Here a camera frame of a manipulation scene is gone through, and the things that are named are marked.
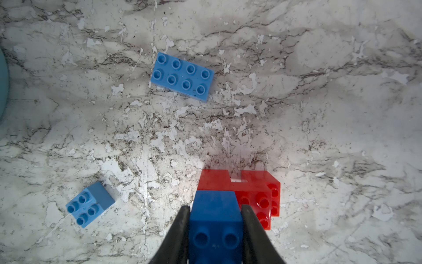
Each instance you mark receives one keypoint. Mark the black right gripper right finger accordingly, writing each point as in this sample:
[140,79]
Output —
[257,248]

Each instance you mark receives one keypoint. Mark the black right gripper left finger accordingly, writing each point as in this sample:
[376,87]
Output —
[175,247]

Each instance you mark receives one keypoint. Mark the dark blue square lego brick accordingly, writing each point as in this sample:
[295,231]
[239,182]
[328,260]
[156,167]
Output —
[215,228]

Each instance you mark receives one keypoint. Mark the red long lego brick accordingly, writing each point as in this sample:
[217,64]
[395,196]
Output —
[259,189]

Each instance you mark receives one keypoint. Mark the small blue lego brick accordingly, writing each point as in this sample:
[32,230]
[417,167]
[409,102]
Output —
[90,204]

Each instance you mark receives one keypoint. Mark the light blue long lego brick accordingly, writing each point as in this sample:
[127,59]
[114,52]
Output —
[182,76]

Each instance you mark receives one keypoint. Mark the light blue plastic plate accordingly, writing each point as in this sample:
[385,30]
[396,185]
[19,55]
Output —
[4,82]

